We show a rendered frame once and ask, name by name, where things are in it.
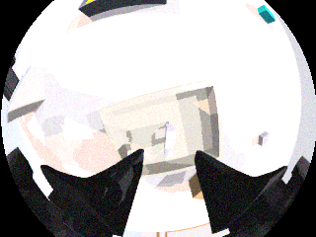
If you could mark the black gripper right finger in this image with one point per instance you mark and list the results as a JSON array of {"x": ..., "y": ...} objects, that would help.
[{"x": 227, "y": 192}]

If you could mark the cyan cube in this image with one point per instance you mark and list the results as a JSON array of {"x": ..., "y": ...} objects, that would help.
[{"x": 265, "y": 12}]

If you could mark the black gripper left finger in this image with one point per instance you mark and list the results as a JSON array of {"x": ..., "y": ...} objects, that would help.
[{"x": 109, "y": 194}]

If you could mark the orange cube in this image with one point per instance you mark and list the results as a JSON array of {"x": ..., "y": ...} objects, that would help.
[{"x": 195, "y": 188}]

